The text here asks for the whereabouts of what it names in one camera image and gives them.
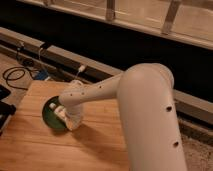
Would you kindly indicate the blue box on floor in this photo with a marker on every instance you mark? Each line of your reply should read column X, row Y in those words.
column 41, row 75

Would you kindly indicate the white cable plug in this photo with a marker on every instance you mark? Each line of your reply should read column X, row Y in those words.
column 81, row 68

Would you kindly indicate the green ceramic bowl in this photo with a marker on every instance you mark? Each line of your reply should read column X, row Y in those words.
column 49, row 118

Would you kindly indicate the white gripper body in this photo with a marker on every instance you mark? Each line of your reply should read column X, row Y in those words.
column 75, row 116

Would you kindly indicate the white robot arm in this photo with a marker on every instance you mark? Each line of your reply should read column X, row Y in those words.
column 147, row 111

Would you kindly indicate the white plastic bottle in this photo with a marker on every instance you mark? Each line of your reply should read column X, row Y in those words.
column 56, row 108

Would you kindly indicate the black object at left edge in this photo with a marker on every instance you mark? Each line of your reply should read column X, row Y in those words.
column 6, row 110

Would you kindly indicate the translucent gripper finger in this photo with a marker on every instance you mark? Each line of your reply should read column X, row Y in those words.
column 63, row 114
column 70, row 125

